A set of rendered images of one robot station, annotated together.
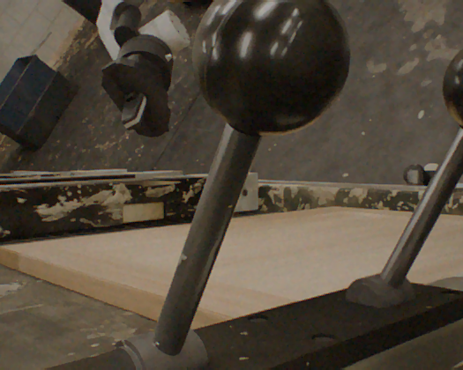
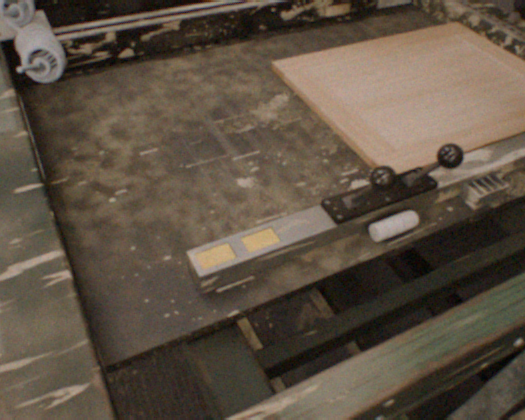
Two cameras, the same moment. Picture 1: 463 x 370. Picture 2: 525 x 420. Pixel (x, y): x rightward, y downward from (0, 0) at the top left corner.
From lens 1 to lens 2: 0.60 m
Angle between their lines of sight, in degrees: 43
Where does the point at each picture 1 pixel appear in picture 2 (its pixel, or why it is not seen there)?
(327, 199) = (454, 15)
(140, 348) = (348, 202)
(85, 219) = (305, 17)
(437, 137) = not seen: outside the picture
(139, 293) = (339, 129)
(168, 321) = (354, 200)
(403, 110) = not seen: outside the picture
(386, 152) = not seen: outside the picture
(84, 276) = (316, 106)
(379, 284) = (410, 181)
